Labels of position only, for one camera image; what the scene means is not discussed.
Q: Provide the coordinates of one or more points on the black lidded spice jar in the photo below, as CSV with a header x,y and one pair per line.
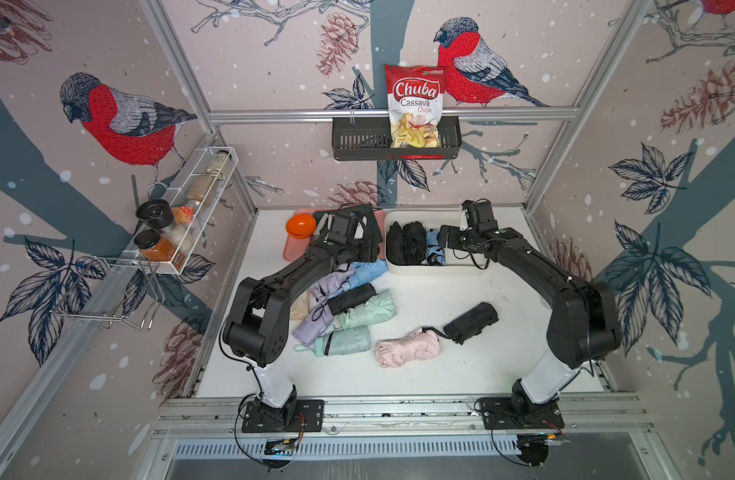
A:
x,y
156,214

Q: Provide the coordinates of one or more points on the wire hook rack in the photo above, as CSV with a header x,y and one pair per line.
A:
x,y
114,291

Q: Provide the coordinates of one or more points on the beige striped folded umbrella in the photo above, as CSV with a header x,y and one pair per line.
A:
x,y
299,308

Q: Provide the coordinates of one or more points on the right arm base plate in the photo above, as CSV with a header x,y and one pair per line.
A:
x,y
498,413

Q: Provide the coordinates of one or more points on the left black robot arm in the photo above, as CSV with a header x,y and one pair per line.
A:
x,y
256,328

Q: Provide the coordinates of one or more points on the white wire spice rack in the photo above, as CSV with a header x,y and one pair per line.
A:
x,y
193,202

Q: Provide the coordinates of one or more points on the light blue umbrella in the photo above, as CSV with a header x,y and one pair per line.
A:
x,y
364,273

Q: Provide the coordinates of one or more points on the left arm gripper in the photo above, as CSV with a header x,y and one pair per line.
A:
x,y
369,251

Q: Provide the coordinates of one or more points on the black sleeved umbrella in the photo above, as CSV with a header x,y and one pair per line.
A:
x,y
468,324

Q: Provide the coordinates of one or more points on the blue patterned umbrella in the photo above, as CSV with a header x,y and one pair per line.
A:
x,y
434,253

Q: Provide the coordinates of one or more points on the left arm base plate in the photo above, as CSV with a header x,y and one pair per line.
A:
x,y
295,416

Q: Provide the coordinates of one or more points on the mint green folded umbrella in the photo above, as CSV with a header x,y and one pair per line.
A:
x,y
378,309

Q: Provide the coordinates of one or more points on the pink folded umbrella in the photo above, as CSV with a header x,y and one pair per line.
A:
x,y
420,345

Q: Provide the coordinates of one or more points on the mint green strapped umbrella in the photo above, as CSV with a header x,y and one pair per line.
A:
x,y
339,343

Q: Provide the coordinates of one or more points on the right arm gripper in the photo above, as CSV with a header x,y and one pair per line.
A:
x,y
451,233

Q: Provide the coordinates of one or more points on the black cased compact umbrella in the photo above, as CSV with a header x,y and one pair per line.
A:
x,y
350,299

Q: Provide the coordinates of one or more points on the pink plastic tray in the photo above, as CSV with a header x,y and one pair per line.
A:
x,y
294,247

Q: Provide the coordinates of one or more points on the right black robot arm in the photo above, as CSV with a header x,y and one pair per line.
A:
x,y
584,324

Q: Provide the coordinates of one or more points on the Chuba cassava chips bag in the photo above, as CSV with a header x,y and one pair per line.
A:
x,y
415,105

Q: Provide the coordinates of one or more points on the orange spice jar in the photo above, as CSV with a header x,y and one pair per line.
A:
x,y
154,247

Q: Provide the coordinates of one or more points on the cream storage box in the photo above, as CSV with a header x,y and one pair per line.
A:
x,y
459,263

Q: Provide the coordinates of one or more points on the lavender folded umbrella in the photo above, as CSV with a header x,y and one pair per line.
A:
x,y
320,316

